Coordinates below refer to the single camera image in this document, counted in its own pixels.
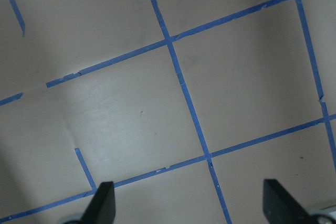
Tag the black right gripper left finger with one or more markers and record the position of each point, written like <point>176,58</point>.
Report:
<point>102,208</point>

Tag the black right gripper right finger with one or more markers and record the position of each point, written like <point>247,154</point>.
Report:
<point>279,206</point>

